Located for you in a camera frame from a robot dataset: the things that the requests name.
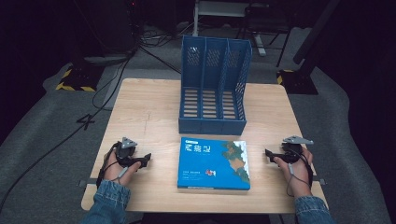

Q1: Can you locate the black yellow striped stand base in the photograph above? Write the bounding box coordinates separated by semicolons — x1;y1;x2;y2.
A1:
55;63;104;93
276;68;319;96

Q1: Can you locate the right gripper grey cable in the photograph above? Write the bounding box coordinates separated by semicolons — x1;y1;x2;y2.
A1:
285;163;312;198

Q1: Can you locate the left gripper grey cable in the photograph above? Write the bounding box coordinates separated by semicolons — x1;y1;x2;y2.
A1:
109;166;130;185

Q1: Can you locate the gripper grey cable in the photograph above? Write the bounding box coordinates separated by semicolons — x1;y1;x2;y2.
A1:
109;166;130;185
285;163;312;198

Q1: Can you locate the person's right hand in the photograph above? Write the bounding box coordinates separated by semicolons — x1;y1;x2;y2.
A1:
274;147;314;198

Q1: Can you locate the blue book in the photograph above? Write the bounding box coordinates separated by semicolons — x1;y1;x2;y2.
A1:
177;136;251;191

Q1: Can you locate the white metal stand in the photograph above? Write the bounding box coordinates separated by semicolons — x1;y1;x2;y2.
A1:
191;0;268;58

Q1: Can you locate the person's left hand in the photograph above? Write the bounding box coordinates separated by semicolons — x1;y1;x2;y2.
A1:
103;147;142;188

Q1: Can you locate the blue file rack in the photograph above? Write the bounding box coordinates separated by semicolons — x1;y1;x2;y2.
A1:
177;35;253;136

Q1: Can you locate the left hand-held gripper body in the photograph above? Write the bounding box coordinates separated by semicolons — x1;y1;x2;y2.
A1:
114;136;145;166

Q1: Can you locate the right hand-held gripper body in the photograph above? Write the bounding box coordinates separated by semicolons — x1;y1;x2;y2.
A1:
281;134;315;164

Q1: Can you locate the black floor cable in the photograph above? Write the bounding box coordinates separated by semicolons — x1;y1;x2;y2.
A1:
0;46;139;213

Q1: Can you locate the black slanted stand pole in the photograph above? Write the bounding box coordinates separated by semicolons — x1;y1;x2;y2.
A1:
292;0;342;66

